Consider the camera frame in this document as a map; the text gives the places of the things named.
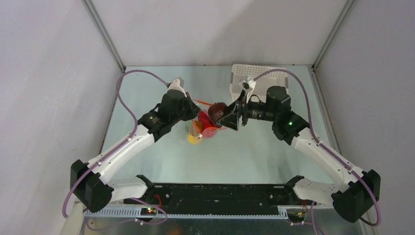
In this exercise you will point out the grey slotted cable duct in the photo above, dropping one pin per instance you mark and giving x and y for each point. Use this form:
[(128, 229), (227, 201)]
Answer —
[(142, 212)]

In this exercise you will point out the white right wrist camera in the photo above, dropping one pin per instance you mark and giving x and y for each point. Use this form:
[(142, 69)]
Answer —
[(248, 85)]

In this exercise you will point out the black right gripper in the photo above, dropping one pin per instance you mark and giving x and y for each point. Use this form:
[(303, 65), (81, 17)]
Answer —
[(242, 113)]

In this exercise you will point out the clear zip bag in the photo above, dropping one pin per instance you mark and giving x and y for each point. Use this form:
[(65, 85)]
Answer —
[(204, 106)]

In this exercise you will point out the red toy wax apple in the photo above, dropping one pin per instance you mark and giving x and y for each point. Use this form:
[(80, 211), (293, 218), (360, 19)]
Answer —
[(208, 130)]

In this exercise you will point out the yellow green toy mango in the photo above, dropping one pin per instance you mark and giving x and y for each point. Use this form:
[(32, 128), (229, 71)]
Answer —
[(194, 140)]

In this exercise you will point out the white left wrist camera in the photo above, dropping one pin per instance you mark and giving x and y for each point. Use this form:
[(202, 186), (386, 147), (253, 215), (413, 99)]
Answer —
[(177, 85)]

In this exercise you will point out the brown toy kiwi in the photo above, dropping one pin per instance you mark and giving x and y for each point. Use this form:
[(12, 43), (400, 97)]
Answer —
[(196, 128)]

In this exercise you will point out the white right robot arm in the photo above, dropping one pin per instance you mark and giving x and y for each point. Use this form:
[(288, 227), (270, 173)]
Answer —
[(353, 191)]

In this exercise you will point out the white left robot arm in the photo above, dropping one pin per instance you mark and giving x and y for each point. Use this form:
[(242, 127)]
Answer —
[(92, 183)]

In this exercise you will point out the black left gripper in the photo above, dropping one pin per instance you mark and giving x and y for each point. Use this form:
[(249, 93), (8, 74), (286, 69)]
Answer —
[(193, 108)]

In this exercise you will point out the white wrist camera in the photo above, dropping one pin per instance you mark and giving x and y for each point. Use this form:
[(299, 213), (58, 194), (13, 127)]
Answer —
[(177, 85), (248, 85)]

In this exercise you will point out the dark purple toy plum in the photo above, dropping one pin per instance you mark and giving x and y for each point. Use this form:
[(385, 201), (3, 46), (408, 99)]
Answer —
[(216, 111)]

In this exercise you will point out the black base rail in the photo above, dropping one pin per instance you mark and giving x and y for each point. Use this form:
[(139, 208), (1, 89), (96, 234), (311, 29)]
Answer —
[(221, 199)]

